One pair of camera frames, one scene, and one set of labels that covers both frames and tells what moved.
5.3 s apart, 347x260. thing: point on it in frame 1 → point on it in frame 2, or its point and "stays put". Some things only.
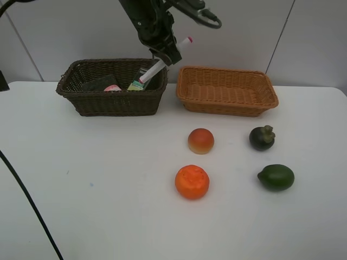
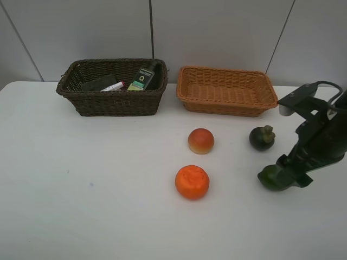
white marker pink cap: (163, 63) → (114, 86)
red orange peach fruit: (200, 141) stays put
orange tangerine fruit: (192, 182) stays put
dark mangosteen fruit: (262, 138) stays put
